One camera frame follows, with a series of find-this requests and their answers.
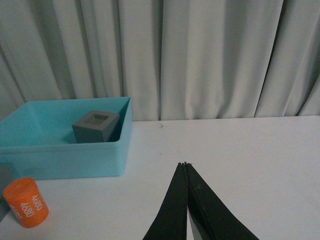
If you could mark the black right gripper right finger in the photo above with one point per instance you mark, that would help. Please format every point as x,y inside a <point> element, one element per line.
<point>212,218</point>

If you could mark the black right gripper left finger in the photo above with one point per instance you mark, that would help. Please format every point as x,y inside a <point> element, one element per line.
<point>170,222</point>

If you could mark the gray cube with square hole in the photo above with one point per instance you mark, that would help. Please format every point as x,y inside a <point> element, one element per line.
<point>97,127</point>

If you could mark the orange cylinder part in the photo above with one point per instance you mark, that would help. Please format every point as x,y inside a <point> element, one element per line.
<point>26,202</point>

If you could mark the gray cube with round hole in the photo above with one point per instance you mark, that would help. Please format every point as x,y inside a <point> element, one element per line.
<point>5,179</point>

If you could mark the light blue plastic box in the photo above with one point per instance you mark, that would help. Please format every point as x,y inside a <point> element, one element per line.
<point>37,140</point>

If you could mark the white pleated curtain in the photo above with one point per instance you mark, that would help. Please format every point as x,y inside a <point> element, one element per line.
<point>176,59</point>

